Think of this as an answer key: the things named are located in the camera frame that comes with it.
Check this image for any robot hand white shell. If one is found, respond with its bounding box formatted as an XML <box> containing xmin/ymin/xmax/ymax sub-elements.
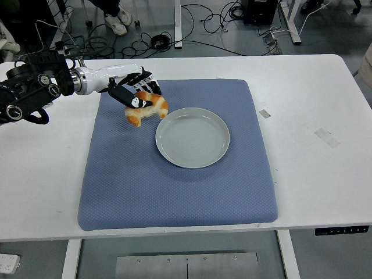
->
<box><xmin>83</xmin><ymin>63</ymin><xmax>163</xmax><ymax>110</ymax></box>

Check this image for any croissant bread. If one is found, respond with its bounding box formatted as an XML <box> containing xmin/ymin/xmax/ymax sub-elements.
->
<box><xmin>124</xmin><ymin>90</ymin><xmax>169</xmax><ymax>128</ymax></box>

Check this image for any person's white shoe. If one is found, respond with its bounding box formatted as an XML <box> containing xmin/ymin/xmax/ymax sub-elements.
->
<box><xmin>117</xmin><ymin>3</ymin><xmax>133</xmax><ymax>27</ymax></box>
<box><xmin>103</xmin><ymin>13</ymin><xmax>128</xmax><ymax>37</ymax></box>

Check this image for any person's leg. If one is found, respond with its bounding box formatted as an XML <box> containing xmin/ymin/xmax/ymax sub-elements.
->
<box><xmin>88</xmin><ymin>0</ymin><xmax>122</xmax><ymax>17</ymax></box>

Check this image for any white desk leg narrow foot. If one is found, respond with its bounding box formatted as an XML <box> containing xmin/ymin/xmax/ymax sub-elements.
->
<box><xmin>174</xmin><ymin>0</ymin><xmax>184</xmax><ymax>49</ymax></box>

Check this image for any white rounded object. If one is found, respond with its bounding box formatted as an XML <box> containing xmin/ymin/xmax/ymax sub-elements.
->
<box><xmin>0</xmin><ymin>22</ymin><xmax>22</xmax><ymax>58</ymax></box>

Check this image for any grey round plate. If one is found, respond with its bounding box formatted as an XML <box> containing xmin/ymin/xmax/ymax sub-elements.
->
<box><xmin>155</xmin><ymin>107</ymin><xmax>231</xmax><ymax>170</ymax></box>

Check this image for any blue quilted mat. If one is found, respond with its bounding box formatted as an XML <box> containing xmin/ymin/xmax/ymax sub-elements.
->
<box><xmin>77</xmin><ymin>78</ymin><xmax>280</xmax><ymax>232</ymax></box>

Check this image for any black equipment box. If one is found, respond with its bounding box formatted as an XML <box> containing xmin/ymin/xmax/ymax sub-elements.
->
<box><xmin>243</xmin><ymin>0</ymin><xmax>277</xmax><ymax>26</ymax></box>

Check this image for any grey foot pedal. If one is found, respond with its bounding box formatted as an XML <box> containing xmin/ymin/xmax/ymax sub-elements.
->
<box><xmin>262</xmin><ymin>33</ymin><xmax>283</xmax><ymax>55</ymax></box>

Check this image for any white table leg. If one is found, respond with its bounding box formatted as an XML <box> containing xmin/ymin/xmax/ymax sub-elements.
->
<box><xmin>61</xmin><ymin>239</ymin><xmax>83</xmax><ymax>279</ymax></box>
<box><xmin>277</xmin><ymin>230</ymin><xmax>301</xmax><ymax>279</ymax></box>

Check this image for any white desk leg slanted foot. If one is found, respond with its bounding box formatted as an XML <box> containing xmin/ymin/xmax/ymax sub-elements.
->
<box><xmin>279</xmin><ymin>0</ymin><xmax>303</xmax><ymax>45</ymax></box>

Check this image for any white power strip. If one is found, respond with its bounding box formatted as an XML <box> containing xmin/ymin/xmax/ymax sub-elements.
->
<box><xmin>0</xmin><ymin>253</ymin><xmax>22</xmax><ymax>273</ymax></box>

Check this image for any large grey tape piece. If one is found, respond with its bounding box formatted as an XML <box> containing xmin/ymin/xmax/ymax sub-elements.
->
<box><xmin>314</xmin><ymin>128</ymin><xmax>342</xmax><ymax>149</ymax></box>

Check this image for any beige object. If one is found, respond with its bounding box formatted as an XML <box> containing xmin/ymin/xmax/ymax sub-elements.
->
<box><xmin>361</xmin><ymin>43</ymin><xmax>372</xmax><ymax>85</ymax></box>

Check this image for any black table control panel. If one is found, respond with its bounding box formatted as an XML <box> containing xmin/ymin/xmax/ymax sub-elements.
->
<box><xmin>315</xmin><ymin>226</ymin><xmax>371</xmax><ymax>236</ymax></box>

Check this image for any coiled black cable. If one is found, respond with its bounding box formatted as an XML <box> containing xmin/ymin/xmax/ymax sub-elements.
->
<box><xmin>151</xmin><ymin>34</ymin><xmax>171</xmax><ymax>50</ymax></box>

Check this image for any long black floor cable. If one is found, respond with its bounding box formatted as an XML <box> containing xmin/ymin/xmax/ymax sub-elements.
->
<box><xmin>170</xmin><ymin>40</ymin><xmax>248</xmax><ymax>57</ymax></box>

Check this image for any looping black floor cable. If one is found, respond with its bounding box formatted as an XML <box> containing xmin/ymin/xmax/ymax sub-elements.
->
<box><xmin>180</xmin><ymin>2</ymin><xmax>245</xmax><ymax>34</ymax></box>

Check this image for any white floor cable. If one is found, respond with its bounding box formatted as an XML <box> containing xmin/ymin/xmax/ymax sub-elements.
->
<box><xmin>269</xmin><ymin>0</ymin><xmax>331</xmax><ymax>37</ymax></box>

